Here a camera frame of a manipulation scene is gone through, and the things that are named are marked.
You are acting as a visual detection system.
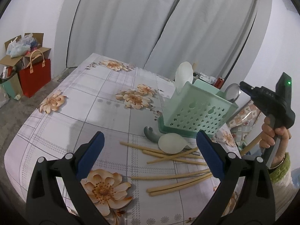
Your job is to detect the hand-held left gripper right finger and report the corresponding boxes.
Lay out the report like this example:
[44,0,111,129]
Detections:
[189,131,276,225]

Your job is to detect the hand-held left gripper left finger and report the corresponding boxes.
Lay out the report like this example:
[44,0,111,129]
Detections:
[26,131,110,225]

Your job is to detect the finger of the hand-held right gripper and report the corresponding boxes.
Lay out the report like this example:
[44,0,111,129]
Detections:
[239,81,261,104]

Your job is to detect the white plastic spoon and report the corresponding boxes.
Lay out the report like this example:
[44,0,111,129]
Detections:
[158,133,202,157]
[175,61,194,92]

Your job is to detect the green plastic utensil holder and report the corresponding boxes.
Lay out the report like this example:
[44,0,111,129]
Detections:
[157,79,239,138]

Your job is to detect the set of wooden chopsticks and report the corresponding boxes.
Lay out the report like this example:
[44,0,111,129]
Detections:
[119,141,214,197]

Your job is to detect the gray spoon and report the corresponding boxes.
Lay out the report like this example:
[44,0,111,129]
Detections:
[143,126,161,143]

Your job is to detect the person's right forearm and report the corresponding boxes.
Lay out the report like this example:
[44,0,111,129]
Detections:
[267,152,300,216]

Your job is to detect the person's right hand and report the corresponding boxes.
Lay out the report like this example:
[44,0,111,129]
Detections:
[261,117,292,167]

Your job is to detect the round metal spoon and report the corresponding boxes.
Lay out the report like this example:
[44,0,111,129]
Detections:
[225,83,241,104]

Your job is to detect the floral patterned cushion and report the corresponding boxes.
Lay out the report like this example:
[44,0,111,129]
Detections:
[227,102,262,147]

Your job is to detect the floral tablecloth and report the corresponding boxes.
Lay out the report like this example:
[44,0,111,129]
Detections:
[4,53,244,225]

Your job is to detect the small white boxes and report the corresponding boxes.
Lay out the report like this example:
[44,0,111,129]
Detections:
[194,71,216,85]

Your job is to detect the red gift bag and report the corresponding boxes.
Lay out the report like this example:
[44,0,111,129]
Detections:
[18,50,51,98]

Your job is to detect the teal paper bag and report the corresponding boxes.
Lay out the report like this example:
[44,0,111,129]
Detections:
[0,73,24,100]

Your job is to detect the cardboard box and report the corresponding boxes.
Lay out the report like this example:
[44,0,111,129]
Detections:
[0,33,51,80]

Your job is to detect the pale gray curtain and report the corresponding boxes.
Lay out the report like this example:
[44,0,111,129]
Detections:
[57,0,275,85]

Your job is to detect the plastic bags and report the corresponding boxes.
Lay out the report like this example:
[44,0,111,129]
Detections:
[6,34,36,58]

